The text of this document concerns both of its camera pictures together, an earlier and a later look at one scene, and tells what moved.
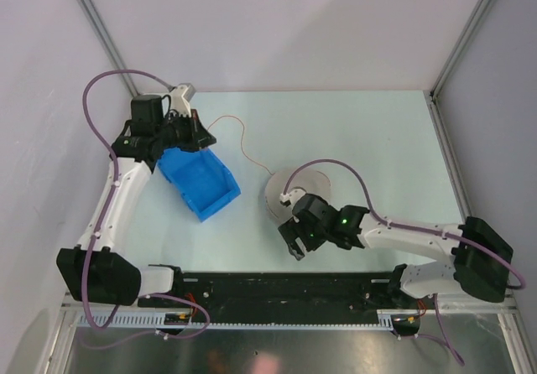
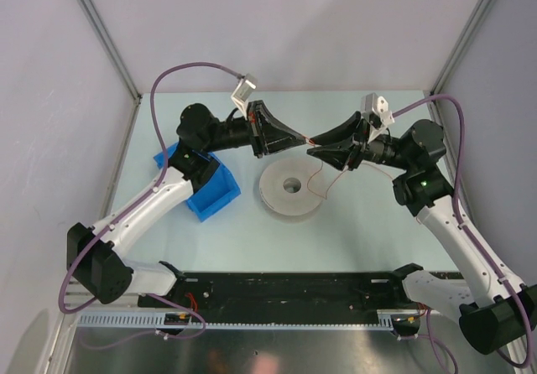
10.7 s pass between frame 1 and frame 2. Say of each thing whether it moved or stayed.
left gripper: moved
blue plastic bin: stayed
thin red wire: moved
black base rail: stayed
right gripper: moved
